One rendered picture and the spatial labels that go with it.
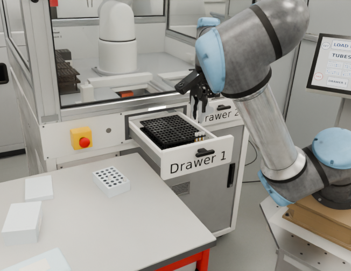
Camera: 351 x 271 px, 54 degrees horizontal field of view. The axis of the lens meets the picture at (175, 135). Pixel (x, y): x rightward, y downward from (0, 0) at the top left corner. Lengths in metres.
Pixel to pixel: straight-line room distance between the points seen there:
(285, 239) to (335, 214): 0.16
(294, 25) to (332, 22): 2.17
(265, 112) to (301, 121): 2.34
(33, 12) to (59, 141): 0.46
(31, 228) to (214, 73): 0.67
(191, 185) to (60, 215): 0.81
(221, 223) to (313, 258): 1.07
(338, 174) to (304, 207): 0.21
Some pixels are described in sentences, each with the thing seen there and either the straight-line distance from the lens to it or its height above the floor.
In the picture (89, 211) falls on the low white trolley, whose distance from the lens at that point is 1.16.
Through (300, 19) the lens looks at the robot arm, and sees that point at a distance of 0.71.
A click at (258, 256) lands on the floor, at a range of 2.15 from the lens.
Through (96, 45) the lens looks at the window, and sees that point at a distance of 1.31.
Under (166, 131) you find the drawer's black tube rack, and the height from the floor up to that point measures 0.90.
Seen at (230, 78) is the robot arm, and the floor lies 1.29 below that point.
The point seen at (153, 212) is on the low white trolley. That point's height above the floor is 0.76.
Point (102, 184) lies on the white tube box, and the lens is 1.23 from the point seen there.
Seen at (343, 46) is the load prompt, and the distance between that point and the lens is 1.95.
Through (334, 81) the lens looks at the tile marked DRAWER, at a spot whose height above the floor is 1.00.
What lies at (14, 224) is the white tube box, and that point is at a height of 0.81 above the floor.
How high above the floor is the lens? 1.47
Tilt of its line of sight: 26 degrees down
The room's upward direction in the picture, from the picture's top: 3 degrees clockwise
